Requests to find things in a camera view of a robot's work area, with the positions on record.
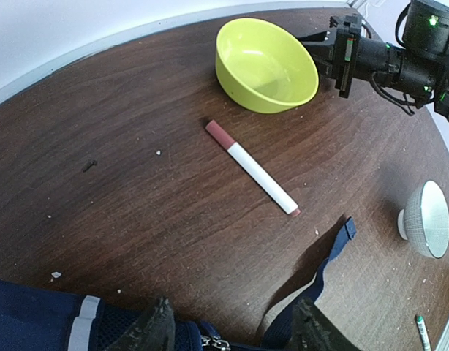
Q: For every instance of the white red marker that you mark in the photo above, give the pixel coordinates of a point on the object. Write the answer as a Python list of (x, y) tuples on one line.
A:
[(253, 168)]

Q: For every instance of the lime green bowl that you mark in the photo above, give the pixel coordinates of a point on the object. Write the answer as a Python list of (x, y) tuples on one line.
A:
[(263, 67)]

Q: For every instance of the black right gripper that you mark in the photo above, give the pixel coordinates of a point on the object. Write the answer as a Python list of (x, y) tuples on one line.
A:
[(344, 36)]

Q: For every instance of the white green marker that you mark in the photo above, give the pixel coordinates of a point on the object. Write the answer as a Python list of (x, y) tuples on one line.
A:
[(424, 337)]

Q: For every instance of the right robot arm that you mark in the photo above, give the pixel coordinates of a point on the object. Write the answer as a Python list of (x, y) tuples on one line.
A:
[(410, 74)]

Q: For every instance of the pale blue ceramic bowl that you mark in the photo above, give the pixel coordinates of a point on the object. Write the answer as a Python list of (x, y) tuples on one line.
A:
[(424, 221)]

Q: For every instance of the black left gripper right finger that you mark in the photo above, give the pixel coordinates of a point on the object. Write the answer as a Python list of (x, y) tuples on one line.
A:
[(312, 330)]

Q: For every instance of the navy blue student backpack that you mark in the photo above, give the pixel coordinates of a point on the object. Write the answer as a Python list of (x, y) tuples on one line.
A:
[(35, 319)]

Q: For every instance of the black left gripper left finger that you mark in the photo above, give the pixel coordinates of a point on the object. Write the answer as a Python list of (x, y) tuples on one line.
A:
[(151, 329)]

